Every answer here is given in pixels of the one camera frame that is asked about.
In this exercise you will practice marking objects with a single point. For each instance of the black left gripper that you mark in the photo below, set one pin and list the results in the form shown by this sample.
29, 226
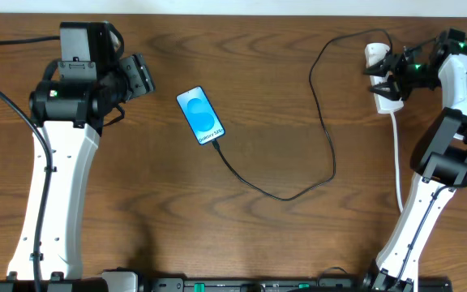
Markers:
141, 74

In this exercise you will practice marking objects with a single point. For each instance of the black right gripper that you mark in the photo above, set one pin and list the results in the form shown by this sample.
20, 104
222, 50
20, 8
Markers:
387, 63

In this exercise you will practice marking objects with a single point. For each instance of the blue Galaxy smartphone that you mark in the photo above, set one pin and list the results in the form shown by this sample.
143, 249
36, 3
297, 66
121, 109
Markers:
200, 115

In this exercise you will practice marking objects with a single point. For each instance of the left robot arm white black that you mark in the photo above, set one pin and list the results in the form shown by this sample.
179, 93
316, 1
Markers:
69, 108

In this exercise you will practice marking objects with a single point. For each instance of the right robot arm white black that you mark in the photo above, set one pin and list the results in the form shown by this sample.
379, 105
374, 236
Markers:
439, 159

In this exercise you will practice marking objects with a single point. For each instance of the white power strip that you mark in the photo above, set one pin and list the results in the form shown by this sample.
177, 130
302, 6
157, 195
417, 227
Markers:
383, 105

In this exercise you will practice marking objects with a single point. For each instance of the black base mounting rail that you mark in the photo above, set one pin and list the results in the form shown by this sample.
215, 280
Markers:
333, 283

